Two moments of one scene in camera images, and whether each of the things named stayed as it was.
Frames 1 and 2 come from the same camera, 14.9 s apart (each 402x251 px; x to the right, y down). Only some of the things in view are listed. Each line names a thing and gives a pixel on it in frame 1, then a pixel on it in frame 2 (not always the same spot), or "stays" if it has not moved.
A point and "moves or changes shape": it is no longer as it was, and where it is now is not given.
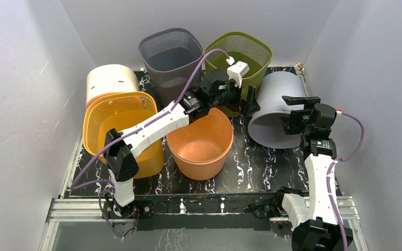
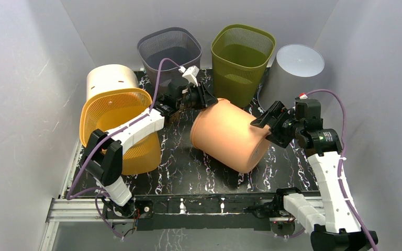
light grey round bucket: [265, 127] moves or changes shape
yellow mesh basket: [104, 112] stays
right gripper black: [294, 115] to [276, 120]
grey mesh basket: [170, 56] stays
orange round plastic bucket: [200, 149] to [223, 132]
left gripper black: [252, 106] to [208, 101]
